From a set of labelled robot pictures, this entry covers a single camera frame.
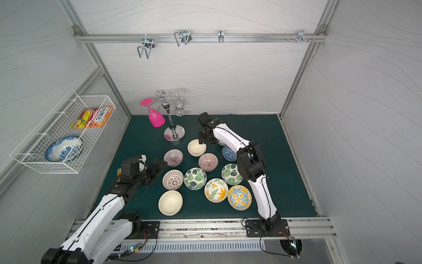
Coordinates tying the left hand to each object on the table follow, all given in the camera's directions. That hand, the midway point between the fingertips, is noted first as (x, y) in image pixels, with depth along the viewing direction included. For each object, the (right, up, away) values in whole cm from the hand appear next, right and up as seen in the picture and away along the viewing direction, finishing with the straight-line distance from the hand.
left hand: (164, 167), depth 82 cm
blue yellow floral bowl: (+38, -15, 0) cm, 41 cm away
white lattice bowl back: (+29, +12, +12) cm, 34 cm away
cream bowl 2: (+14, +7, +18) cm, 24 cm away
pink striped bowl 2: (+22, 0, +14) cm, 26 cm away
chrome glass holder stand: (-2, +17, +26) cm, 31 cm away
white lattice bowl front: (+3, -8, +6) cm, 11 cm away
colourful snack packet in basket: (-29, +25, -8) cm, 39 cm away
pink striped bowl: (+1, +2, +15) cm, 15 cm away
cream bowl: (+4, -17, -1) cm, 18 cm away
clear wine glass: (+3, +35, +21) cm, 41 cm away
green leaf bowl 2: (+35, -6, +9) cm, 36 cm away
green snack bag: (-28, -4, +8) cm, 30 cm away
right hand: (+19, +13, +14) cm, 27 cm away
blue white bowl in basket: (-33, +12, -19) cm, 40 cm away
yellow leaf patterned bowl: (+26, -13, +2) cm, 29 cm away
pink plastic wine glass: (-11, +27, +16) cm, 33 cm away
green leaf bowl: (+15, -8, +7) cm, 18 cm away
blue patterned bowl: (+34, +4, +17) cm, 38 cm away
